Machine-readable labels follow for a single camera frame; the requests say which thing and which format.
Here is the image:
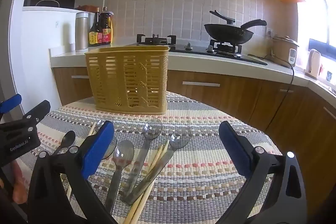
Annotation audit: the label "white electric kettle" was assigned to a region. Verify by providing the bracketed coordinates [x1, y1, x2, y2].
[305, 49, 322, 80]

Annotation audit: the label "white refrigerator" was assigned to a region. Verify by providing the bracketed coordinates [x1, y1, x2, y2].
[10, 6, 90, 109]

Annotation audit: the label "beige rice cooker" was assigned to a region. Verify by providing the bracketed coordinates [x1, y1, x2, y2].
[271, 35, 300, 68]

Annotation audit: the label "striped woven tablecloth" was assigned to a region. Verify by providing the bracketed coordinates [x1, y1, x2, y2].
[20, 91, 279, 224]

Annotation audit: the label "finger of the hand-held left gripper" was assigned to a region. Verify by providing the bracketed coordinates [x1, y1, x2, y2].
[22, 100, 51, 127]
[0, 94, 23, 115]

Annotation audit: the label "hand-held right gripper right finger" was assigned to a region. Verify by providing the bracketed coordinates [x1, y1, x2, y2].
[219, 121, 307, 224]

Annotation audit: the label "wooden chopstick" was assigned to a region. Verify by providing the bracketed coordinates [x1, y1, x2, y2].
[129, 140, 170, 224]
[123, 146, 164, 224]

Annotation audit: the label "black power cable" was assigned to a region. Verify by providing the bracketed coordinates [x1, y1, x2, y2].
[248, 53, 295, 86]

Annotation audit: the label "slim dark sauce bottle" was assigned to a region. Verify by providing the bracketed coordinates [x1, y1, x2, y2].
[88, 7, 103, 47]

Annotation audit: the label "black gas stove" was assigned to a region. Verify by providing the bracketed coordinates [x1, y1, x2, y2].
[125, 34, 268, 65]

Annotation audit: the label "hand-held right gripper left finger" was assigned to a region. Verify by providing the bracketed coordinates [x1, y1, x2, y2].
[27, 120, 118, 224]

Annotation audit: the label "wooden kitchen counter cabinets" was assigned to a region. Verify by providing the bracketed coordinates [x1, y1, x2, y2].
[50, 44, 336, 188]

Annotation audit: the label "yellow plastic utensil basket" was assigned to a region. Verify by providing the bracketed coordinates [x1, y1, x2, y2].
[84, 46, 171, 115]

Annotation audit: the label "person's left hand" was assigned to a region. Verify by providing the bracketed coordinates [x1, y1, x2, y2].
[12, 161, 30, 205]

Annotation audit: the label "dark framed window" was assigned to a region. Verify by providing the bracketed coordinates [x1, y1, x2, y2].
[299, 0, 336, 62]

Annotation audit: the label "clear grey plastic spoon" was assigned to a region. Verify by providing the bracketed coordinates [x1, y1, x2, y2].
[120, 130, 191, 205]
[104, 136, 118, 161]
[123, 118, 163, 199]
[104, 140, 135, 215]

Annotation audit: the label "black spatula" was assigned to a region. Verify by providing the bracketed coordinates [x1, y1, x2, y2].
[209, 10, 236, 25]

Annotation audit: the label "black wok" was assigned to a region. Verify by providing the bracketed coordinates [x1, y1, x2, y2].
[204, 19, 268, 45]

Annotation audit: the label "silver metal canister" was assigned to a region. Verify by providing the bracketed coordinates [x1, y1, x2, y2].
[75, 11, 90, 53]

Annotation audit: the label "black spoon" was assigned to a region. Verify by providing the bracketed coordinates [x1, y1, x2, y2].
[51, 131, 76, 157]

